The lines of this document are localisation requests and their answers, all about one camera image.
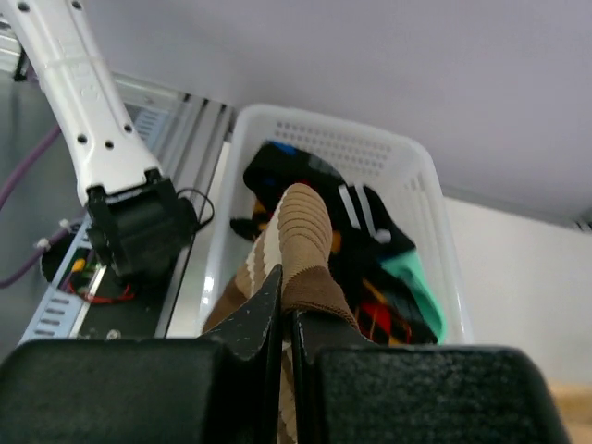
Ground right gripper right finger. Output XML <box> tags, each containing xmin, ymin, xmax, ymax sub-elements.
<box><xmin>291</xmin><ymin>311</ymin><xmax>375</xmax><ymax>443</ymax></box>

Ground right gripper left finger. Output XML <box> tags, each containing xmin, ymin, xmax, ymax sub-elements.
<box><xmin>203</xmin><ymin>265</ymin><xmax>282</xmax><ymax>443</ymax></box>

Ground red orange argyle sock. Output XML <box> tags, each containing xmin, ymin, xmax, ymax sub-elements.
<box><xmin>230</xmin><ymin>198</ymin><xmax>438</xmax><ymax>346</ymax></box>

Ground brown striped sock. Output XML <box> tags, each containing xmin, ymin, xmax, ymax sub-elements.
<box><xmin>204</xmin><ymin>183</ymin><xmax>360</xmax><ymax>443</ymax></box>

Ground green sock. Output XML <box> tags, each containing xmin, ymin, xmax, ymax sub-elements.
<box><xmin>380</xmin><ymin>249</ymin><xmax>448</xmax><ymax>343</ymax></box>

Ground black sport sock grey patches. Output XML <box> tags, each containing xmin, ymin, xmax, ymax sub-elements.
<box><xmin>243</xmin><ymin>141</ymin><xmax>345</xmax><ymax>210</ymax></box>

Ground black sock white stripes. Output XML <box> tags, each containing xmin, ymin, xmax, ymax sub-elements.
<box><xmin>322</xmin><ymin>183</ymin><xmax>415</xmax><ymax>262</ymax></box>

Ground white plastic basket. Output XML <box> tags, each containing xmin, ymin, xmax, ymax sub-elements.
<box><xmin>197</xmin><ymin>105</ymin><xmax>474</xmax><ymax>344</ymax></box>

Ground slotted cable duct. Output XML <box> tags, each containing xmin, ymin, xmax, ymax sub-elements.
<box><xmin>18</xmin><ymin>216</ymin><xmax>105</xmax><ymax>345</ymax></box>

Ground wooden hanger rack frame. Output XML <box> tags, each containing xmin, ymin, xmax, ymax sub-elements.
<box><xmin>549</xmin><ymin>380</ymin><xmax>592</xmax><ymax>444</ymax></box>

